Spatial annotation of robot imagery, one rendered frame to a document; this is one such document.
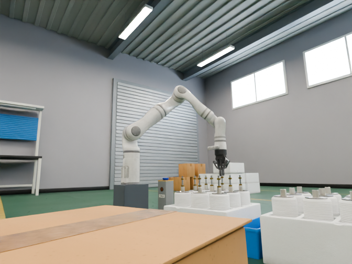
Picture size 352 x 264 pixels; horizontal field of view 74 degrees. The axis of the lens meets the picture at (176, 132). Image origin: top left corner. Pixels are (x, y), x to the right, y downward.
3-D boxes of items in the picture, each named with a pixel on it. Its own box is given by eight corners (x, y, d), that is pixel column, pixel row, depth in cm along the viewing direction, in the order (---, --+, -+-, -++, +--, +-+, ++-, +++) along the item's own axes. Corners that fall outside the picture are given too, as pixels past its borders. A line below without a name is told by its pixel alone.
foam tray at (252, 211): (228, 255, 101) (226, 212, 104) (163, 240, 126) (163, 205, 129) (263, 237, 130) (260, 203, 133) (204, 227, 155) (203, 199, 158)
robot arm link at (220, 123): (227, 140, 141) (224, 142, 150) (226, 116, 144) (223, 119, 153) (216, 140, 141) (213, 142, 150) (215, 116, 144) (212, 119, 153)
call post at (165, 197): (166, 235, 136) (165, 180, 142) (157, 233, 140) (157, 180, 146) (174, 233, 141) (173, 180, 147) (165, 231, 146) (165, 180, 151)
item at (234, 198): (226, 225, 128) (224, 191, 131) (243, 227, 124) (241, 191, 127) (221, 229, 119) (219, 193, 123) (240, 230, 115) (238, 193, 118)
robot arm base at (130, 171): (127, 184, 121) (127, 152, 124) (119, 184, 128) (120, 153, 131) (142, 184, 126) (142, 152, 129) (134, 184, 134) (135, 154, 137)
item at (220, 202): (222, 235, 106) (220, 195, 109) (207, 232, 113) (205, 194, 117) (235, 232, 112) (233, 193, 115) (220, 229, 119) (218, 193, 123)
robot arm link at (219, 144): (206, 150, 145) (206, 140, 146) (219, 151, 151) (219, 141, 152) (216, 148, 138) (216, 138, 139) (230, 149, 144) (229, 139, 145)
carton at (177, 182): (190, 190, 517) (189, 176, 523) (182, 191, 503) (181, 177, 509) (182, 190, 541) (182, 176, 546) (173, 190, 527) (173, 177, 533)
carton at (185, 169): (195, 176, 532) (194, 163, 538) (187, 176, 518) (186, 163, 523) (186, 176, 555) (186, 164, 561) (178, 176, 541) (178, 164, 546)
